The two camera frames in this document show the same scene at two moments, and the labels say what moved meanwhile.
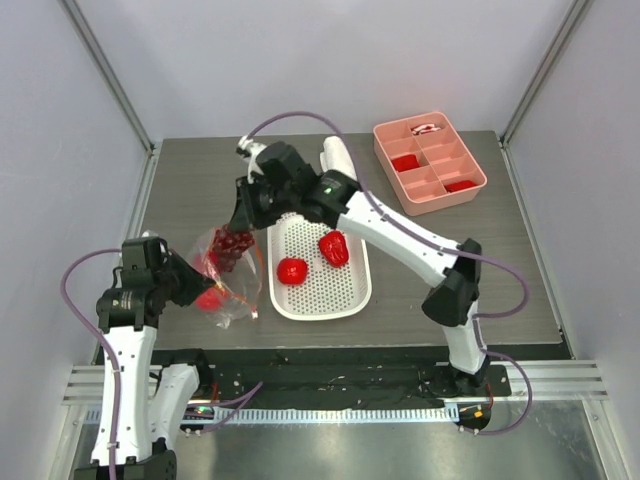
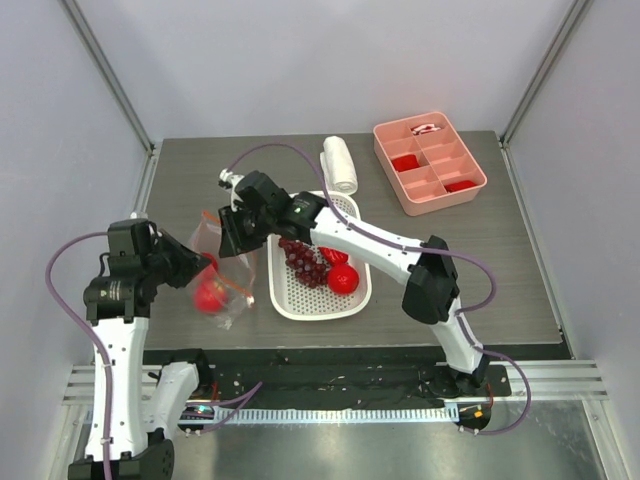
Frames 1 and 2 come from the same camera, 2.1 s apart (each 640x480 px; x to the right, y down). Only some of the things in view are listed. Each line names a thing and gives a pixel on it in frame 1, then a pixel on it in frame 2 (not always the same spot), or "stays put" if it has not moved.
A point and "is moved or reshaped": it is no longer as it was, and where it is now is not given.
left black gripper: (196, 282) to (191, 262)
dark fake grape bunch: (228, 246) is moved or reshaped
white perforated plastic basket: (327, 293) stays put
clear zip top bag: (227, 257) is moved or reshaped
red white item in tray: (424, 128) stays put
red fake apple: (292, 271) to (342, 278)
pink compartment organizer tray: (427, 162) stays put
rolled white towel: (335, 157) stays put
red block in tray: (406, 162) stays put
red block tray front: (459, 185) stays put
